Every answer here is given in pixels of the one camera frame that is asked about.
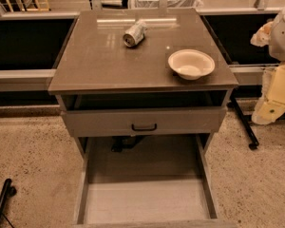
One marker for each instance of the silver 7up can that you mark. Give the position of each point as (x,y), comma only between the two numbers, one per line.
(134,34)

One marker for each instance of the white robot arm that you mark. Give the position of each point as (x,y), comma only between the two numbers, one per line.
(271,105)

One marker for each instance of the grey top drawer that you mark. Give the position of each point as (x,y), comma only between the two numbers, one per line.
(103,123)

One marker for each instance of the grey drawer cabinet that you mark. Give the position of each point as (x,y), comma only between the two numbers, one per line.
(99,72)

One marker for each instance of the open grey middle drawer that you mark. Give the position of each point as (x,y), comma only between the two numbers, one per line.
(163,182)

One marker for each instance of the white bowl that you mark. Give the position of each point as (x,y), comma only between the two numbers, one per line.
(191,64)

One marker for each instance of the black stand leg right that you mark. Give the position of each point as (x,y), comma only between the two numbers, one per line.
(245,121)

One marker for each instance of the black stand leg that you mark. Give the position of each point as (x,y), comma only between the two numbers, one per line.
(245,121)
(8,191)

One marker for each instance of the black stand leg left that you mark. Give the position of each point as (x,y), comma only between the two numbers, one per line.
(8,191)

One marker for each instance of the black drawer handle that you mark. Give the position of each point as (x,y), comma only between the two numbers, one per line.
(143,128)

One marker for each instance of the wire basket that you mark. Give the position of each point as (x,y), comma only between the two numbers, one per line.
(172,4)

